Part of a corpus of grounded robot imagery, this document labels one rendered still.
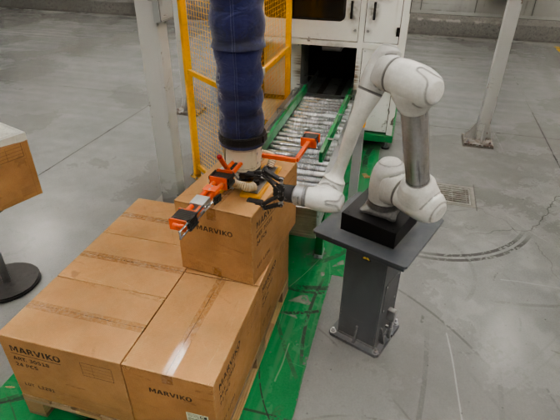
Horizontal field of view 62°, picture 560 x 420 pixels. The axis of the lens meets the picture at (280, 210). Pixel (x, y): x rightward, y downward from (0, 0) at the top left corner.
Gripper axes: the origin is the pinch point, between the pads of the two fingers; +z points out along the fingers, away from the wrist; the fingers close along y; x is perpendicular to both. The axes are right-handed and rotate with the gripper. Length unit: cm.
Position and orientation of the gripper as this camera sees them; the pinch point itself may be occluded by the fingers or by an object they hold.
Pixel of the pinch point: (249, 187)
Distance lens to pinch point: 202.8
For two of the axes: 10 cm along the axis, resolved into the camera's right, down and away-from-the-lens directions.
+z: -9.5, -1.7, 2.7
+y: -0.1, 8.5, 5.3
